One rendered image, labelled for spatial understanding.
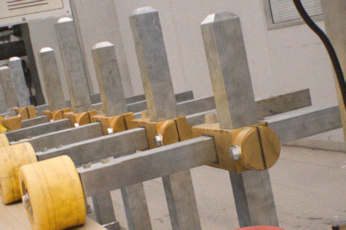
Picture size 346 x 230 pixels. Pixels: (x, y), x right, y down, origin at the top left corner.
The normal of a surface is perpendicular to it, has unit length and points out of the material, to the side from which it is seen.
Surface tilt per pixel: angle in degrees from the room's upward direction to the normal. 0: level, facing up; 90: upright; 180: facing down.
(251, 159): 90
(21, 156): 53
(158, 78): 90
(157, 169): 90
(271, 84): 90
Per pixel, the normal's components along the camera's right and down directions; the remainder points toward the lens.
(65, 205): 0.39, 0.22
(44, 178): 0.15, -0.60
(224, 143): -0.91, 0.22
